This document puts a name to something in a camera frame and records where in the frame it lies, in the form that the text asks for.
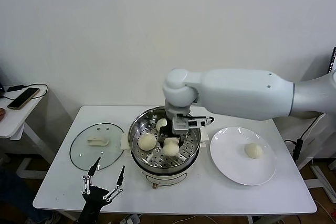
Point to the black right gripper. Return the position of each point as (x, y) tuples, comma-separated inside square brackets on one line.
[(166, 132)]

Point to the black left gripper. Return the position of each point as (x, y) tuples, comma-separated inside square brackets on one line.
[(93, 200)]

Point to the white steamed baozi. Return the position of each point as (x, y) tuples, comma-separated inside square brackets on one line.
[(147, 141), (253, 151), (170, 148), (160, 123)]

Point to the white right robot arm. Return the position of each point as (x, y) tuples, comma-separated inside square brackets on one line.
[(236, 90)]

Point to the stainless steel steamer basket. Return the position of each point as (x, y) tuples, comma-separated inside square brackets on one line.
[(147, 119)]

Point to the stainless steel steamer pot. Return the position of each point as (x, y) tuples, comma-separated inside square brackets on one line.
[(162, 177)]

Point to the white power strip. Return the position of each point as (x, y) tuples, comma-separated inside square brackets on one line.
[(132, 219)]

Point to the white round plate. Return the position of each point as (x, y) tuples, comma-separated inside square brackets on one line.
[(236, 161)]

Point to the white sneaker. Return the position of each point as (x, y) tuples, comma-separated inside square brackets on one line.
[(51, 218)]

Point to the dark blue trouser leg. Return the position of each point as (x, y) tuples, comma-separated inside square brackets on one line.
[(13, 195)]

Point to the black charger adapter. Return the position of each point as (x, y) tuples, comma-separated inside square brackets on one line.
[(14, 88)]

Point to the black device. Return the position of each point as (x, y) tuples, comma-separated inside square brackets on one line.
[(1, 91)]

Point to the white laptop side table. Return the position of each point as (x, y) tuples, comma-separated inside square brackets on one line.
[(308, 159)]

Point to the open grey laptop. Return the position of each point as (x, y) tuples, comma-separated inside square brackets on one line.
[(334, 58)]

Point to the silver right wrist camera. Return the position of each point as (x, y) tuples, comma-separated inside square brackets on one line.
[(183, 124)]

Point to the smartphone with gold frame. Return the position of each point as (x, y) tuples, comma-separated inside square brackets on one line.
[(23, 98)]

